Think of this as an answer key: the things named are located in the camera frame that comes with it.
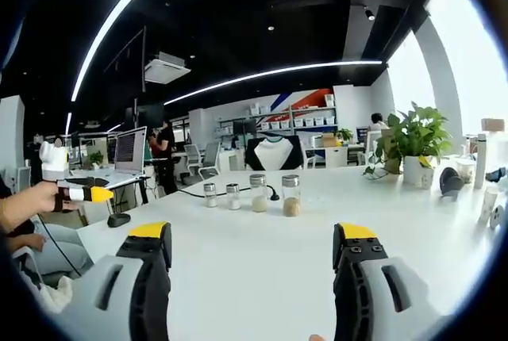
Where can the white thermos bottle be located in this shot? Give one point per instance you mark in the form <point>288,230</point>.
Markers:
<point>480,162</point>

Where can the open silver laptop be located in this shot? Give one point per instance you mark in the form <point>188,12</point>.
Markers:
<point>130,150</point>

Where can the shelf of white storage bins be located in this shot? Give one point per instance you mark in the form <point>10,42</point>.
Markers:
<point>301,119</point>

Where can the person's left hand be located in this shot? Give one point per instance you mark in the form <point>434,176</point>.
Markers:
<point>47,196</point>

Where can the person's legs in jeans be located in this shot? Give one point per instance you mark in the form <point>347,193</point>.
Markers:
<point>59,246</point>

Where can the chair with white black shirt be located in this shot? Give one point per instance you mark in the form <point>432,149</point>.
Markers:
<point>274,154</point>

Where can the white game controller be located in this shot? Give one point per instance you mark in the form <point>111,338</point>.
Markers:
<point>497,217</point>

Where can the black ceiling spotlight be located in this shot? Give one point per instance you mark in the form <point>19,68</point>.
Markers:
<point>370,14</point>

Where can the white paper cup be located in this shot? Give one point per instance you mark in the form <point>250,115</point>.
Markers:
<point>488,206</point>

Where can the white cloth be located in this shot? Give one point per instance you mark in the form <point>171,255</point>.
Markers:
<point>59,295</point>

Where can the ceiling air conditioner unit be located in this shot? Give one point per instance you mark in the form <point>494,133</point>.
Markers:
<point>166,67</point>

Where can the black desk mouse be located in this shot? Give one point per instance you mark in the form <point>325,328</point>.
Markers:
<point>119,219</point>

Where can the green plant in white pot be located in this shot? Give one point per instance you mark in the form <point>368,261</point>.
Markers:
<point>414,139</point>

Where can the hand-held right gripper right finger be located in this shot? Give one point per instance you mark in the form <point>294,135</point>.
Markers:
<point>381,277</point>

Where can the clear plastic jar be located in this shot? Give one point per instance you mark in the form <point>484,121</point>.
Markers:
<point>465,172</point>

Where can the black headphones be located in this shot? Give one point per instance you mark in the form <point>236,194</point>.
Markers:
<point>450,182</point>

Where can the long ceiling light strip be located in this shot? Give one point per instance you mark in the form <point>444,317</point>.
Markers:
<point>115,12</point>

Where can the tall seasoning bottle white grains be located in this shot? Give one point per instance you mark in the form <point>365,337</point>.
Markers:
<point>258,196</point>

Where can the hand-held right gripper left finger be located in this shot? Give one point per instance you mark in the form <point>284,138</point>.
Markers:
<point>119,277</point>

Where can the cardboard box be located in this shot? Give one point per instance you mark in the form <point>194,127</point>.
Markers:
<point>493,124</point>

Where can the small green potted plant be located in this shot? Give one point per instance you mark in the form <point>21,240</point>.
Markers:
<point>344,135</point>

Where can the short ceiling light strip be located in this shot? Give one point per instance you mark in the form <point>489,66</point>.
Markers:
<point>274,73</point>

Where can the grey office chair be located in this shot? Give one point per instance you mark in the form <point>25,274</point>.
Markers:
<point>210,158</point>
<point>193,158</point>

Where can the person's right hand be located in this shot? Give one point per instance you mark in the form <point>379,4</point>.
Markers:
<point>316,338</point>

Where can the tall seasoning bottle brown grains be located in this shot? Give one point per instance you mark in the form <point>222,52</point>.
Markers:
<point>291,198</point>

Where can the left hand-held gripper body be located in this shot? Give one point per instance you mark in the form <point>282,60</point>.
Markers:
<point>53,162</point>

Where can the small seasoning bottle white powder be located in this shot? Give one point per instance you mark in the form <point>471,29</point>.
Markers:
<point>233,198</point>
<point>210,196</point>

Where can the black monitor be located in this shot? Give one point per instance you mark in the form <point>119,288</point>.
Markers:
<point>151,114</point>

